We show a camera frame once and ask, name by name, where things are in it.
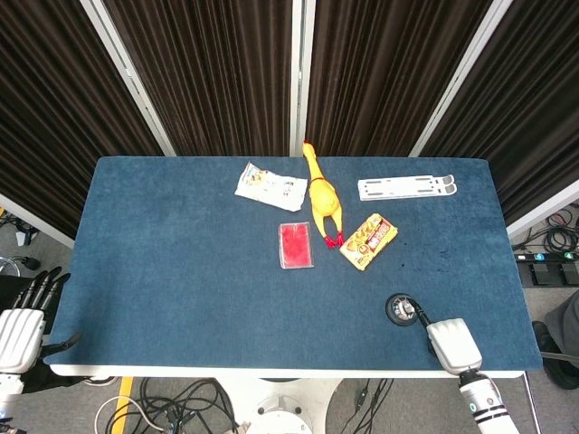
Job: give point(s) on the blue fabric table mat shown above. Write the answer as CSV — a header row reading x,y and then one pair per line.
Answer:
x,y
181,271

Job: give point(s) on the black shoe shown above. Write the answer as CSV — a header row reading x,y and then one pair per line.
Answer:
x,y
558,361

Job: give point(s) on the white table pedestal base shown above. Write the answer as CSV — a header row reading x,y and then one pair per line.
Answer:
x,y
285,407

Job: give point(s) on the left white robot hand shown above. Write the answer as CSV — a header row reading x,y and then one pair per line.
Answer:
x,y
20,334

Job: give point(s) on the black foot pedal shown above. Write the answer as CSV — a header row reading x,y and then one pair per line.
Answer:
x,y
540,273
571,272

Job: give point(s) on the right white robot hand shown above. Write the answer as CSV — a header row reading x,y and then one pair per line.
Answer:
x,y
452,343

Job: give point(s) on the dark pleated partition panel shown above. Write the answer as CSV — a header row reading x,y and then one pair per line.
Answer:
x,y
529,113
384,77
203,77
54,113

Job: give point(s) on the white table frame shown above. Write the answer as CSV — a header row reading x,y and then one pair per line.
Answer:
x,y
271,373

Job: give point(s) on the yellow rubber chicken toy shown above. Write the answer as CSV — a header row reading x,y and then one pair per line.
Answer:
x,y
322,199

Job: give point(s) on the white snack bag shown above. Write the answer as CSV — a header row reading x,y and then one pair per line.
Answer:
x,y
267,187

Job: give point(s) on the yellow snack package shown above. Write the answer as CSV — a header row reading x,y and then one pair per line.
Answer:
x,y
368,242

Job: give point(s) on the grey trouser leg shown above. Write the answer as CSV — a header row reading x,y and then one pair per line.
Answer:
x,y
565,316

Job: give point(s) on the white folding stand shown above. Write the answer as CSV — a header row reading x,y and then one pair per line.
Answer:
x,y
398,187

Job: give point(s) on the clear case with red insert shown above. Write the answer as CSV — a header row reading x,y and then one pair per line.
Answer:
x,y
296,246

